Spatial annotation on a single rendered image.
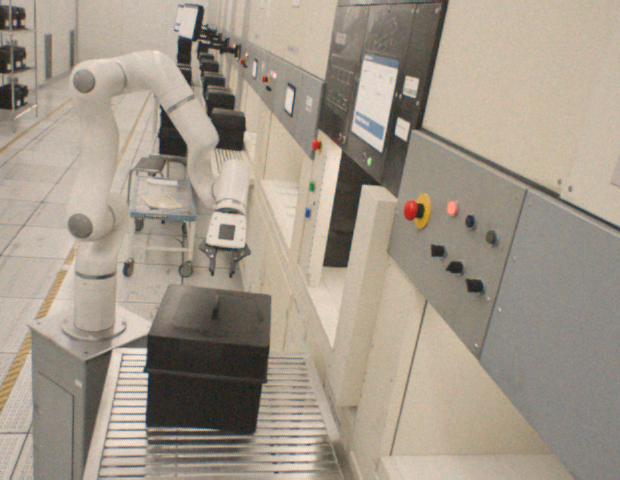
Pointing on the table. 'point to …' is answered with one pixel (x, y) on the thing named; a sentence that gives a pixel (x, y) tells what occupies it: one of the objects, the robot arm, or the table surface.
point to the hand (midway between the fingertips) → (222, 268)
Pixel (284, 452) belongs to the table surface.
